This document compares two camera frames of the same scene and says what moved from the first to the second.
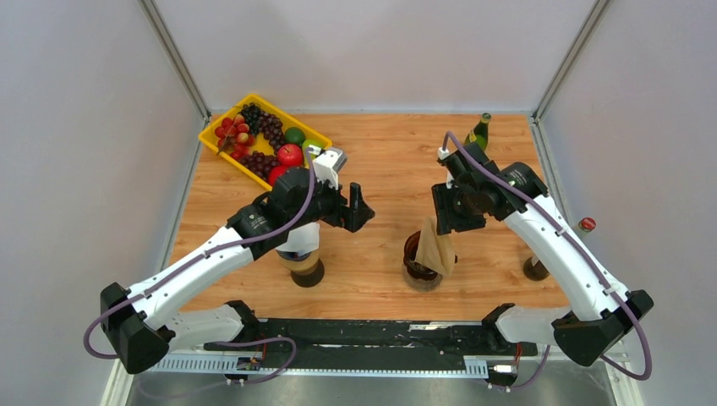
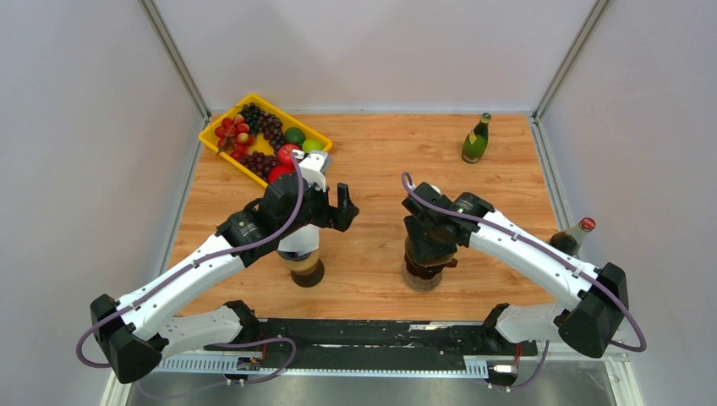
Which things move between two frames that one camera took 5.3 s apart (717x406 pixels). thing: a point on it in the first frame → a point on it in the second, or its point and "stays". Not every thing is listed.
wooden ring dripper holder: x=304 y=266 stays
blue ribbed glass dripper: x=292 y=255 stays
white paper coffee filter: x=303 y=240 stays
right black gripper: x=446 y=219 → x=419 y=248
